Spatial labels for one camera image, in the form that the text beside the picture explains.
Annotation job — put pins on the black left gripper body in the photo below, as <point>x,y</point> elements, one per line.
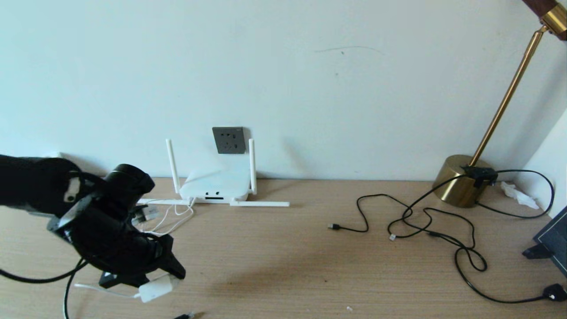
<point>110,239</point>

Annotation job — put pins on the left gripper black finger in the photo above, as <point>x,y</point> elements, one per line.
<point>170,267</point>
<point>124,280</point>

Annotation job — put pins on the white power adapter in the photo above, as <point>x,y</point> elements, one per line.
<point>158,288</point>

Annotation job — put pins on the white router with antennas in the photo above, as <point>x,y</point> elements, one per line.
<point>217,184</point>

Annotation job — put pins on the brass desk lamp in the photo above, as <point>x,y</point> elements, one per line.
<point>458,180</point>

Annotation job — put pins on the black clip on lamp base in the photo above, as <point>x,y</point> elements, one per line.
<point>480,175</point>

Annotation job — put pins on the crumpled white tissue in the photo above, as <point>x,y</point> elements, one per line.
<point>517,194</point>

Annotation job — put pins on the dark blue box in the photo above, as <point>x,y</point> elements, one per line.
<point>553,237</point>

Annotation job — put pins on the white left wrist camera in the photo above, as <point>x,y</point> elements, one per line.
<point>148,214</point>

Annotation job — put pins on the grey wall socket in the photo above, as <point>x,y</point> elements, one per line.
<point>229,140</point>

